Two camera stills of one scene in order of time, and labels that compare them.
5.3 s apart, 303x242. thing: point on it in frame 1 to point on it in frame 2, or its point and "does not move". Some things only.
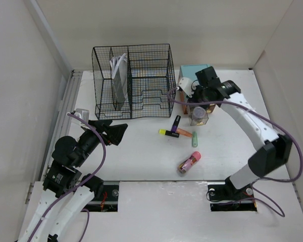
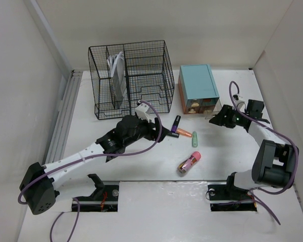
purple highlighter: x=177 y=121 does not move
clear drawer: x=198 y=115 to x=217 y=107
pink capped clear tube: x=190 y=161 does not move
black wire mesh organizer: x=133 y=81 does not move
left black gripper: x=114 y=132 to x=149 y=126
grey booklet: x=119 y=73 does not move
